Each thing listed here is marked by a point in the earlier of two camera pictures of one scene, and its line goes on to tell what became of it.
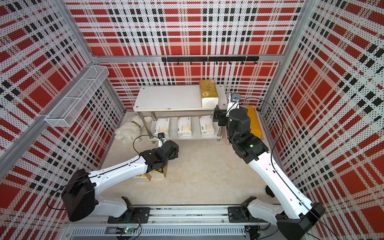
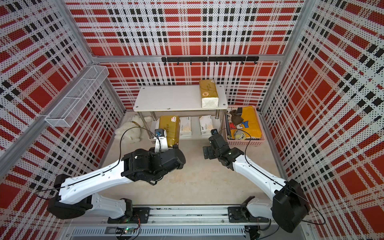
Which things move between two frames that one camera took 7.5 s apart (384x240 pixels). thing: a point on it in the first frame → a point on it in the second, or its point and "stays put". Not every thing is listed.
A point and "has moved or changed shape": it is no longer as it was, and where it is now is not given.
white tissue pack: (206, 125) stays put
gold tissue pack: (209, 93) stays put
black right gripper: (221, 122) → (210, 149)
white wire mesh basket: (66, 113) stays put
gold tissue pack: (155, 173) has moved or changed shape
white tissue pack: (184, 126) stays put
